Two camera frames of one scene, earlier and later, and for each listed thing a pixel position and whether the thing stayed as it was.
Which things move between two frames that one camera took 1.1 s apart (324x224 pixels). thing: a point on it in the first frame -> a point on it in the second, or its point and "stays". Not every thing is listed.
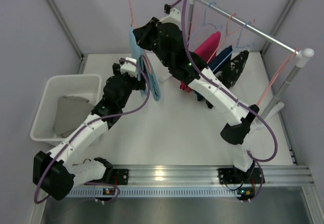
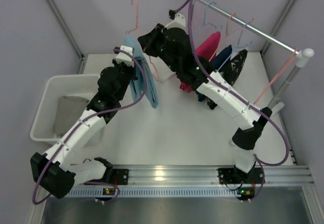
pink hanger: x=133 y=25 -> x=137 y=27
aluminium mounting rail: x=207 y=174 stays
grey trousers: x=71 y=112 stays
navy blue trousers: x=215 y=65 stays
